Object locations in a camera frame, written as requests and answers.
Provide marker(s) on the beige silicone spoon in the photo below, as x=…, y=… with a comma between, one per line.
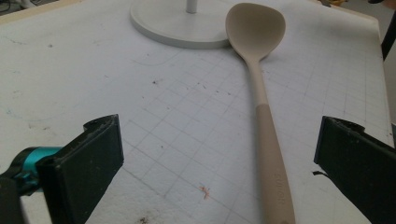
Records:
x=255, y=34

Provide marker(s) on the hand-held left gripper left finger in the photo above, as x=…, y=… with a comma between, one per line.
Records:
x=81, y=168

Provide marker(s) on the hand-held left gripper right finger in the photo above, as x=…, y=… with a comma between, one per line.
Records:
x=358, y=165

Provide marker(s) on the black metal stand leg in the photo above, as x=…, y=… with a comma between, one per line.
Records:
x=389, y=37

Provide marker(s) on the white round stand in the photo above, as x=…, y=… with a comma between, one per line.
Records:
x=174, y=25

